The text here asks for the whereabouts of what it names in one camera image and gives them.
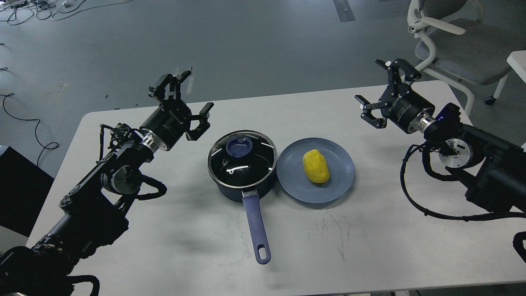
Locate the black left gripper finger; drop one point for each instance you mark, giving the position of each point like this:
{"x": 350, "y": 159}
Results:
{"x": 203, "y": 124}
{"x": 168, "y": 87}

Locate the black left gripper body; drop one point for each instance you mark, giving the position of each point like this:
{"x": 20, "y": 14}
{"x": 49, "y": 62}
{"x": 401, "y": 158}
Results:
{"x": 169, "y": 122}

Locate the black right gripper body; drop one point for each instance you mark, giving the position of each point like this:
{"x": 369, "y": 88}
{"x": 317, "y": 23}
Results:
{"x": 402, "y": 106}

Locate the glass pot lid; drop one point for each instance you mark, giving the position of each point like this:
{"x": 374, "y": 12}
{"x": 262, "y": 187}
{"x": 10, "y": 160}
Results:
{"x": 242, "y": 159}

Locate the yellow potato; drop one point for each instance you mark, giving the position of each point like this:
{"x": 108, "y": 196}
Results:
{"x": 315, "y": 166}

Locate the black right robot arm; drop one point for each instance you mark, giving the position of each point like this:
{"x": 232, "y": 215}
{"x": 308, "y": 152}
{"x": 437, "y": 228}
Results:
{"x": 490, "y": 168}

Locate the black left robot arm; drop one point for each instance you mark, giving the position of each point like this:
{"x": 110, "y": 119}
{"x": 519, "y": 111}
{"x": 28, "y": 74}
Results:
{"x": 95, "y": 209}

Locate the white grey office chair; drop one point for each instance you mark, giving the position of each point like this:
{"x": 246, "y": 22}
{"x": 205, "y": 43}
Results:
{"x": 456, "y": 46}

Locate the dark blue saucepan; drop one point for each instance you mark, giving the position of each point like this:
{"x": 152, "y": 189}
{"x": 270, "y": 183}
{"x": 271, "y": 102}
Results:
{"x": 250, "y": 197}

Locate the blue plate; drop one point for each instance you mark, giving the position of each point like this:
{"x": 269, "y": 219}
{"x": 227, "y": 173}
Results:
{"x": 294, "y": 181}

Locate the white table corner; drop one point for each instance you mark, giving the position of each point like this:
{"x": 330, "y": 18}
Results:
{"x": 517, "y": 61}

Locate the black box at left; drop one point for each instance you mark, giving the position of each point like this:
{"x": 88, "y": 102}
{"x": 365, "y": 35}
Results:
{"x": 23, "y": 190}

